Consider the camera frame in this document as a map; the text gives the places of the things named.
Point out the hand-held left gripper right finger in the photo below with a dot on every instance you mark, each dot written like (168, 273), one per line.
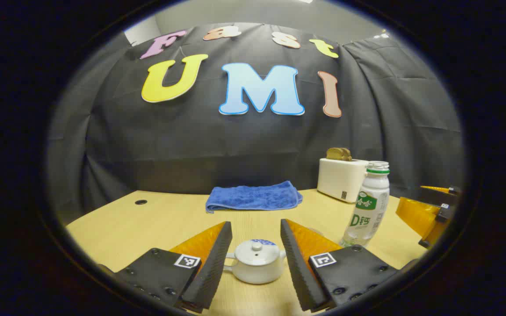
(294, 267)

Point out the white green-label water bottle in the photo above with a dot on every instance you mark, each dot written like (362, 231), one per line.
(367, 215)

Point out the white ceramic teacup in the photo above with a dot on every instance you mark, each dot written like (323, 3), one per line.
(257, 274)

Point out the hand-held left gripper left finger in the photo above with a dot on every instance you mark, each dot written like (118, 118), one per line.
(215, 267)

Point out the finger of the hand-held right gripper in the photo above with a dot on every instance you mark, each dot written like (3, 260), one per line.
(415, 215)
(442, 191)

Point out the blue folded towel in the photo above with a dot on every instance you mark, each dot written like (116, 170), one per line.
(253, 197)

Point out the black backdrop cloth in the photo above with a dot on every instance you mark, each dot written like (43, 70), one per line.
(191, 145)

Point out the white toaster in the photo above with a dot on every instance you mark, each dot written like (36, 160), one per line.
(338, 180)

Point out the brown bread slice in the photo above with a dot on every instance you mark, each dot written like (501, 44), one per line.
(338, 154)

